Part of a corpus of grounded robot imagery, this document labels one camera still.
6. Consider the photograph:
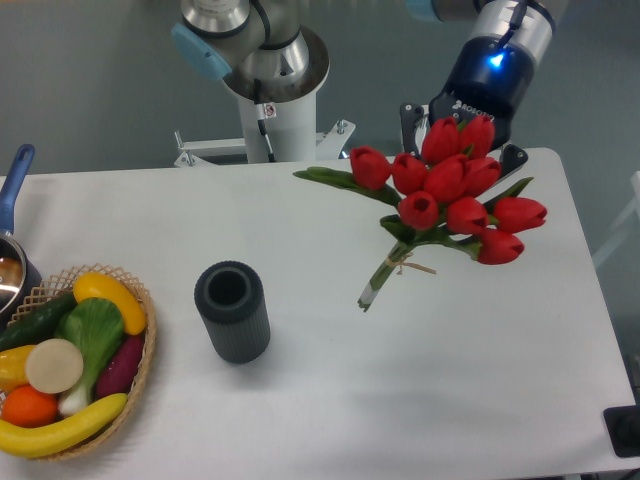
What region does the purple sweet potato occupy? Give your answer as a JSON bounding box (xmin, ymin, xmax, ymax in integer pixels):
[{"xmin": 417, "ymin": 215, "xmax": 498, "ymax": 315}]
[{"xmin": 94, "ymin": 335, "xmax": 144, "ymax": 399}]

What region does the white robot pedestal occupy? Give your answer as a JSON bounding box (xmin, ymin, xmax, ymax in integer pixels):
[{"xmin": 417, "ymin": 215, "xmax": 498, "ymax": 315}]
[{"xmin": 174, "ymin": 92, "xmax": 356, "ymax": 168}]

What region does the yellow banana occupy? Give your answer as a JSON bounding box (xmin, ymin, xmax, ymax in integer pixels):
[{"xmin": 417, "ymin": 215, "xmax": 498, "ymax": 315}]
[{"xmin": 1, "ymin": 393, "xmax": 128, "ymax": 459}]

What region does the green bok choy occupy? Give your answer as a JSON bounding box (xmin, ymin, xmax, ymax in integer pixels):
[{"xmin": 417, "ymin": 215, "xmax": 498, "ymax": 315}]
[{"xmin": 55, "ymin": 298, "xmax": 124, "ymax": 417}]

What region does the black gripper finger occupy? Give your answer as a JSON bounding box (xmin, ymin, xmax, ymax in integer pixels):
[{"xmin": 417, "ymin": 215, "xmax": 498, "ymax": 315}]
[
  {"xmin": 399, "ymin": 103, "xmax": 429, "ymax": 157},
  {"xmin": 499, "ymin": 143, "xmax": 528, "ymax": 181}
]

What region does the woven wicker basket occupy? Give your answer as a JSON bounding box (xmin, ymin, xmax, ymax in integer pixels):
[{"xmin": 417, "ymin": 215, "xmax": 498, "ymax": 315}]
[{"xmin": 1, "ymin": 264, "xmax": 157, "ymax": 461}]

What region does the orange fruit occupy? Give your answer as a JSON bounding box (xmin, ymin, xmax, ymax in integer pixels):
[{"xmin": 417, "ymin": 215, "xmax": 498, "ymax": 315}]
[{"xmin": 1, "ymin": 385, "xmax": 58, "ymax": 428}]

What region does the red tulip bouquet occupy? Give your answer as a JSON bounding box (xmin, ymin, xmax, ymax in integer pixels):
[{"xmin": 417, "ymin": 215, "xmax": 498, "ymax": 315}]
[{"xmin": 295, "ymin": 116, "xmax": 547, "ymax": 311}]

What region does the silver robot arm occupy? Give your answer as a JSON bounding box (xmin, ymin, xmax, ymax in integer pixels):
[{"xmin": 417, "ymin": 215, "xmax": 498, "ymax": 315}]
[{"xmin": 171, "ymin": 1, "xmax": 567, "ymax": 173}]

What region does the green cucumber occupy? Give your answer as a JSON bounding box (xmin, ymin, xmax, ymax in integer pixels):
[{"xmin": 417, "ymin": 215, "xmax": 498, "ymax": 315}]
[{"xmin": 1, "ymin": 291, "xmax": 77, "ymax": 351}]

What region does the black device at edge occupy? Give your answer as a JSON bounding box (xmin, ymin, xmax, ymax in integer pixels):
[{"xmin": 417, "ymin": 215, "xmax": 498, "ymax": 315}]
[{"xmin": 603, "ymin": 405, "xmax": 639, "ymax": 458}]

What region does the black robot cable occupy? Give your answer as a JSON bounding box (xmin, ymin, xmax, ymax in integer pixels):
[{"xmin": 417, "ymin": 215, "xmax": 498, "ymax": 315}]
[{"xmin": 252, "ymin": 79, "xmax": 277, "ymax": 164}]

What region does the beige round slice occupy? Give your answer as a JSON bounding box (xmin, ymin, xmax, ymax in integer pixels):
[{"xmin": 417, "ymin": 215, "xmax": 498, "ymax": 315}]
[{"xmin": 25, "ymin": 338, "xmax": 84, "ymax": 394}]

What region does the yellow pepper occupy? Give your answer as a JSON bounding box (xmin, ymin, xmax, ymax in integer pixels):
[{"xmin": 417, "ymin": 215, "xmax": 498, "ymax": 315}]
[{"xmin": 0, "ymin": 345, "xmax": 35, "ymax": 393}]

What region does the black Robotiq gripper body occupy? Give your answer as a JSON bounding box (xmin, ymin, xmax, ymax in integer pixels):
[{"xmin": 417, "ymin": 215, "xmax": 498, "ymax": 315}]
[{"xmin": 428, "ymin": 36, "xmax": 532, "ymax": 149}]

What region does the blue handled saucepan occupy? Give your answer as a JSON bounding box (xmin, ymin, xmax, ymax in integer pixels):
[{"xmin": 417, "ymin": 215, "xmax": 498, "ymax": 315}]
[{"xmin": 1, "ymin": 144, "xmax": 41, "ymax": 331}]

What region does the dark grey ribbed vase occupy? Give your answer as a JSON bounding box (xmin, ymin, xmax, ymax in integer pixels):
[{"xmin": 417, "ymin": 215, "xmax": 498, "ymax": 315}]
[{"xmin": 194, "ymin": 260, "xmax": 271, "ymax": 364}]

